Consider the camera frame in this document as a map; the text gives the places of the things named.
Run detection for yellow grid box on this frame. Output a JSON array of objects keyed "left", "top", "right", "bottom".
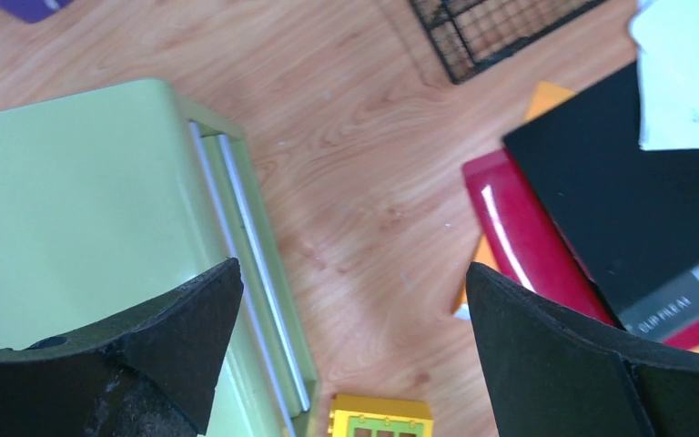
[{"left": 327, "top": 394, "right": 434, "bottom": 437}]

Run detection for green drawer cabinet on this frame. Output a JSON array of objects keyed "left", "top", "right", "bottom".
[{"left": 0, "top": 78, "right": 319, "bottom": 436}]

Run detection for red folder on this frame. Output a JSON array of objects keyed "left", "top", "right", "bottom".
[{"left": 462, "top": 150, "right": 699, "bottom": 352}]

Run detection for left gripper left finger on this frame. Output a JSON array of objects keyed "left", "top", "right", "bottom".
[{"left": 0, "top": 258, "right": 244, "bottom": 436}]

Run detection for black clip file folder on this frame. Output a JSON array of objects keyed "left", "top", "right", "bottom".
[{"left": 503, "top": 64, "right": 699, "bottom": 349}]

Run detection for papers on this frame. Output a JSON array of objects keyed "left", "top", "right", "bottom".
[{"left": 628, "top": 1, "right": 699, "bottom": 152}]

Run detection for purple tape dispenser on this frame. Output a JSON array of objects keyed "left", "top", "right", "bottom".
[{"left": 0, "top": 0, "right": 73, "bottom": 24}]

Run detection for black wire mesh basket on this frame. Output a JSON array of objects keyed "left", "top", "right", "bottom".
[{"left": 409, "top": 0, "right": 603, "bottom": 85}]

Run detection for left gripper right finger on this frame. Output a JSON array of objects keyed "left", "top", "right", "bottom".
[{"left": 466, "top": 262, "right": 699, "bottom": 436}]

